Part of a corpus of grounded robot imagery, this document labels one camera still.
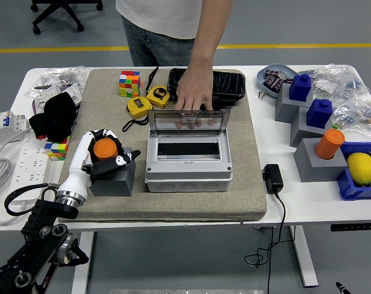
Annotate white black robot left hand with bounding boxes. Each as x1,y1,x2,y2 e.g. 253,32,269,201
58,128,142,198

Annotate person's left hand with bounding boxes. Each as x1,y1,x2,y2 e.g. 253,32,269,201
174,62,216,130

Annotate orange cylindrical battery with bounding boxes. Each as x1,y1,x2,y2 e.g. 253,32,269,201
313,128,345,160
92,138,119,162

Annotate grey plastic junction box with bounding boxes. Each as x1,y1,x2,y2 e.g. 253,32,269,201
144,133,233,193

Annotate colourful puzzle cube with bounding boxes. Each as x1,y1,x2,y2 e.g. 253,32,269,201
118,70,143,98
43,136,72,162

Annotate black cracked plastic case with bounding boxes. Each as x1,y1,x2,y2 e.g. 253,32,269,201
166,67,246,111

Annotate yellow tape measure black label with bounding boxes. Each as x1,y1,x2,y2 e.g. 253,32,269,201
145,66,171,108

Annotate grey block with round hole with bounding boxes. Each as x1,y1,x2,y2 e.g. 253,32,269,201
89,146,137,197
293,137,348,183

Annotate white table leg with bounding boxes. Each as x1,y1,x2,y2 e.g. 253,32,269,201
71,232,95,294
288,225,319,288

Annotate white power strip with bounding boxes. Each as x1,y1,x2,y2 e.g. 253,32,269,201
7,132,56,205

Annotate black cloth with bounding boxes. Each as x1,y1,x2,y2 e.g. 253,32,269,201
28,92,78,142

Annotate yellow tape measure orange label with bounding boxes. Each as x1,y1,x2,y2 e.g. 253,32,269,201
121,96,154,133

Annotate black table control panel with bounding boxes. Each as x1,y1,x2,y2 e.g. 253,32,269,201
329,222,371,232

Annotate blue-grey shallow bowl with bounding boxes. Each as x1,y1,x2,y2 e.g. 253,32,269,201
255,63,298,99

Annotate white circuit breaker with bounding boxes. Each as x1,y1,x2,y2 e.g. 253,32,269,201
0,110,30,145

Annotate person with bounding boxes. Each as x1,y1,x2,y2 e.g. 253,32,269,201
114,0,235,130

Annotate clear bags of small parts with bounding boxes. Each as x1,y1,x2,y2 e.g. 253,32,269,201
24,66,90,99

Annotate grey square holder block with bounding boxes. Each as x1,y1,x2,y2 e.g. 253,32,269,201
290,106,333,147
274,82,313,123

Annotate blue plastic bin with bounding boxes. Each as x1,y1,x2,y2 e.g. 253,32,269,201
335,141,371,201

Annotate beige fabric mat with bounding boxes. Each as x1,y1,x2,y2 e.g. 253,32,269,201
58,67,268,223

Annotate blue bottle-shaped block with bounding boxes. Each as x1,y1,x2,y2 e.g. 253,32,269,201
305,98,332,129
288,73,312,102

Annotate black power adapter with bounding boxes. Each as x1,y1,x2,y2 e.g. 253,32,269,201
261,163,284,194

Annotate yellow lemon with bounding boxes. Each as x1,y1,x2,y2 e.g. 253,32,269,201
345,152,371,186

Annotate black office chair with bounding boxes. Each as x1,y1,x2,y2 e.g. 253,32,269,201
29,0,103,35

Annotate clear bags of electronic parts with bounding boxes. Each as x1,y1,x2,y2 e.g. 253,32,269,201
301,63,371,141

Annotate black adapter cord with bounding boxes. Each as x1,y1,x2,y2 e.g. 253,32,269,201
244,191,287,294

